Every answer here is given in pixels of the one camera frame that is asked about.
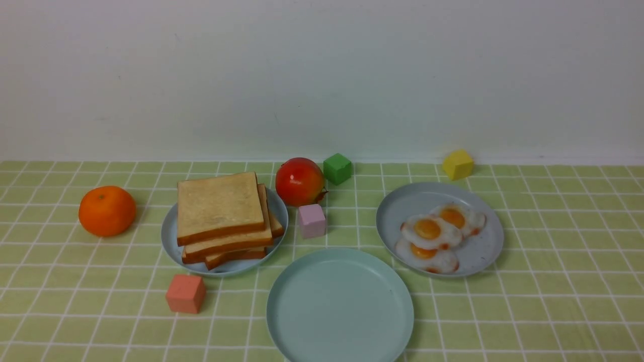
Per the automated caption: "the red-orange cube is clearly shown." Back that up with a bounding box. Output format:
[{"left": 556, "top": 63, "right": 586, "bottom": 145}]
[{"left": 166, "top": 274, "right": 206, "bottom": 314}]

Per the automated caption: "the blue bread plate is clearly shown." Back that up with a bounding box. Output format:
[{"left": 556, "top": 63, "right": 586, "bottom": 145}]
[{"left": 160, "top": 189, "right": 289, "bottom": 277}]

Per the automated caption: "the grey-blue egg plate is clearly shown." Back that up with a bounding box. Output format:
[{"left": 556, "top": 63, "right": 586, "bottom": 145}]
[{"left": 376, "top": 183, "right": 505, "bottom": 278}]

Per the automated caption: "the orange mandarin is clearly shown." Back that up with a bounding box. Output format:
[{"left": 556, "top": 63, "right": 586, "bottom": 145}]
[{"left": 78, "top": 186, "right": 136, "bottom": 237}]

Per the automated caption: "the yellow cube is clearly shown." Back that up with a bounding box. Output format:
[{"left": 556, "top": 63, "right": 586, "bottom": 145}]
[{"left": 442, "top": 149, "right": 474, "bottom": 181}]

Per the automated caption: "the red pomegranate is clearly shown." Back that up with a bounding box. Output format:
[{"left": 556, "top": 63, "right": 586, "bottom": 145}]
[{"left": 275, "top": 157, "right": 328, "bottom": 208}]

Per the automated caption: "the teal empty plate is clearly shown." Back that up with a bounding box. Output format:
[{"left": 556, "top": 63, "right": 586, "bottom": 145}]
[{"left": 265, "top": 248, "right": 415, "bottom": 361}]

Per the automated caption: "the green cube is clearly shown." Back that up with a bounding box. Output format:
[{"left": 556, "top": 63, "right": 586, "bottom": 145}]
[{"left": 324, "top": 153, "right": 353, "bottom": 186}]

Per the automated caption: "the pink cube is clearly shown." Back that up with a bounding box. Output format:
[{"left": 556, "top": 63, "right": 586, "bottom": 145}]
[{"left": 297, "top": 204, "right": 327, "bottom": 239}]

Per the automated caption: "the green checkered tablecloth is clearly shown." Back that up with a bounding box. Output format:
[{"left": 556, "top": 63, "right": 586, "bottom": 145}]
[{"left": 1, "top": 160, "right": 643, "bottom": 361}]

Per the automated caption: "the fried egg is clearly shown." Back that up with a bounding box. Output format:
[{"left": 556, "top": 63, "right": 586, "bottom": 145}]
[
  {"left": 394, "top": 238, "right": 460, "bottom": 274},
  {"left": 400, "top": 215, "right": 464, "bottom": 250},
  {"left": 431, "top": 203, "right": 486, "bottom": 238}
]

